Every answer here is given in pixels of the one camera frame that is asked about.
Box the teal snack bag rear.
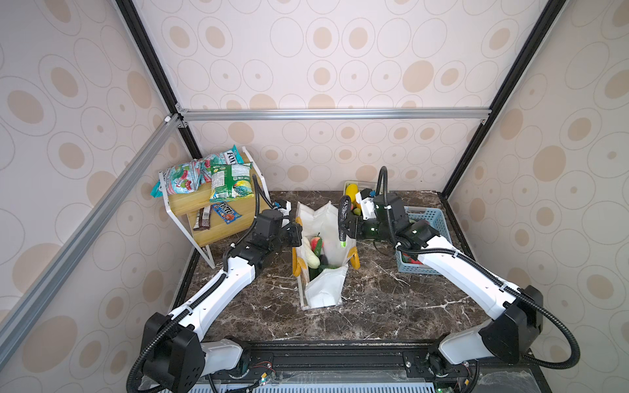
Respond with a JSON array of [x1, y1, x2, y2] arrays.
[[200, 145, 244, 184]]

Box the green leafy vegetable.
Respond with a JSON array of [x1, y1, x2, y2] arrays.
[[318, 265, 338, 273]]

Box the white grocery bag yellow handles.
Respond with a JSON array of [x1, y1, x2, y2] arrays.
[[293, 202, 360, 310]]

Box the red pepper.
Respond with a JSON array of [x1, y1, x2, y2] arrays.
[[401, 254, 422, 265]]

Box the teal red snack bag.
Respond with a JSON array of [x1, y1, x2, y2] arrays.
[[162, 160, 202, 195]]

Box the green snack bag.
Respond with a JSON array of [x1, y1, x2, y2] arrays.
[[210, 163, 254, 202]]

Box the wooden two-tier shelf white frame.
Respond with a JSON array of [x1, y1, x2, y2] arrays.
[[158, 171, 257, 268]]

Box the green fruit basket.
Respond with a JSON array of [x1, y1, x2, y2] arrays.
[[345, 183, 376, 219]]

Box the white radish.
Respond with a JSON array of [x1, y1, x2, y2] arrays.
[[302, 237, 320, 270]]

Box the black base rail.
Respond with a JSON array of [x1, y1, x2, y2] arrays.
[[126, 341, 554, 393]]

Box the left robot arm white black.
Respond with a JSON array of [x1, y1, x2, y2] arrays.
[[126, 178, 301, 392]]

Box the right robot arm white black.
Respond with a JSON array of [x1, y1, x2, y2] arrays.
[[337, 167, 581, 378]]

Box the diagonal aluminium rail left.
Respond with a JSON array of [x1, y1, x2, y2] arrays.
[[1, 114, 182, 368]]

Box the yellow lemon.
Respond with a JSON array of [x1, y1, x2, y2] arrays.
[[345, 183, 360, 203]]

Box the horizontal aluminium rail back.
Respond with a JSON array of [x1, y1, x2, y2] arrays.
[[180, 107, 491, 123]]

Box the red yellow apple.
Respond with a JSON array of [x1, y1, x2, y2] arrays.
[[311, 236, 323, 254]]

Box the blue vegetable basket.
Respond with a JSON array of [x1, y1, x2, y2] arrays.
[[396, 206, 453, 276]]

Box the brown chocolate bar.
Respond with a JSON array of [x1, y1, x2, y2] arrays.
[[193, 206, 212, 231]]

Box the blue candy packet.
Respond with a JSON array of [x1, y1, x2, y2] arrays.
[[212, 201, 242, 224]]

